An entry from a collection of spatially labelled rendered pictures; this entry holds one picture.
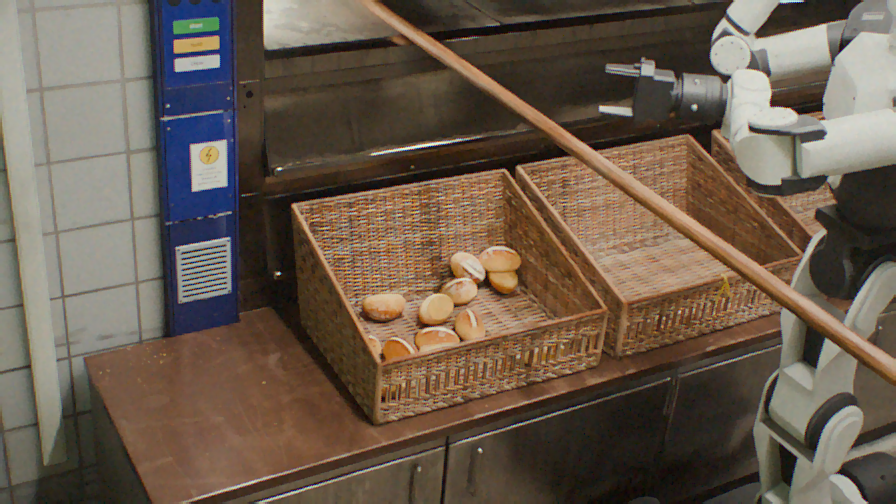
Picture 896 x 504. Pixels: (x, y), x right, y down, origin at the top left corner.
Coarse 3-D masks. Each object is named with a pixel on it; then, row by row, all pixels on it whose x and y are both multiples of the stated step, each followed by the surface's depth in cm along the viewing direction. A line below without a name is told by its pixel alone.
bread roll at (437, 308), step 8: (432, 296) 262; (440, 296) 263; (448, 296) 265; (424, 304) 260; (432, 304) 261; (440, 304) 262; (448, 304) 264; (424, 312) 259; (432, 312) 260; (440, 312) 261; (448, 312) 263; (424, 320) 260; (432, 320) 260; (440, 320) 261
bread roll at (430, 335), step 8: (424, 328) 253; (432, 328) 253; (440, 328) 253; (448, 328) 254; (416, 336) 253; (424, 336) 252; (432, 336) 251; (440, 336) 251; (448, 336) 252; (456, 336) 253; (416, 344) 253; (424, 344) 252
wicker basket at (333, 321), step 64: (384, 192) 262; (448, 192) 271; (512, 192) 274; (320, 256) 243; (384, 256) 267; (448, 256) 275; (320, 320) 250; (448, 320) 266; (512, 320) 268; (576, 320) 246; (384, 384) 228; (448, 384) 237; (512, 384) 246
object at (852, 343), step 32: (416, 32) 250; (448, 64) 240; (512, 96) 223; (544, 128) 214; (640, 192) 193; (672, 224) 187; (736, 256) 177; (768, 288) 171; (832, 320) 163; (864, 352) 157
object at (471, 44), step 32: (800, 0) 307; (832, 0) 313; (864, 0) 319; (448, 32) 260; (480, 32) 262; (512, 32) 264; (544, 32) 268; (576, 32) 273; (608, 32) 278; (640, 32) 283; (288, 64) 239; (320, 64) 243; (352, 64) 247
